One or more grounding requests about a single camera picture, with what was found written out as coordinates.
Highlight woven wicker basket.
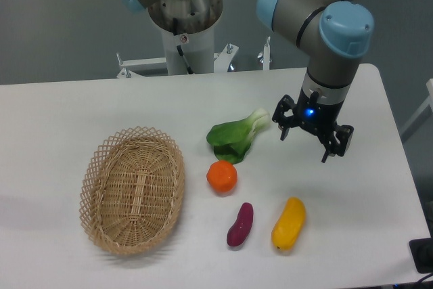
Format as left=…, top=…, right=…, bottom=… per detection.
left=79, top=127, right=185, bottom=255

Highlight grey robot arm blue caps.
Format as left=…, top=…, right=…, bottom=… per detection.
left=122, top=0, right=374, bottom=156

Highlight white frame at right edge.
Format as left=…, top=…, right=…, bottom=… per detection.
left=399, top=79, right=432, bottom=143

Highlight black cable on pedestal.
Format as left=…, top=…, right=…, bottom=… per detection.
left=172, top=17, right=196, bottom=75

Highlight green bok choy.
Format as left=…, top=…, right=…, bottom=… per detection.
left=206, top=108, right=271, bottom=164

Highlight orange fruit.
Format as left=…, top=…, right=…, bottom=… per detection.
left=206, top=160, right=238, bottom=196

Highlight yellow mango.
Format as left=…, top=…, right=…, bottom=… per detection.
left=271, top=197, right=306, bottom=251

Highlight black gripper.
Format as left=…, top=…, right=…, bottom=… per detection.
left=272, top=89, right=354, bottom=163

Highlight black device at table edge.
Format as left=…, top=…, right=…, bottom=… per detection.
left=409, top=238, right=432, bottom=273

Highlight purple sweet potato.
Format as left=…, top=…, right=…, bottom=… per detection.
left=227, top=202, right=254, bottom=247

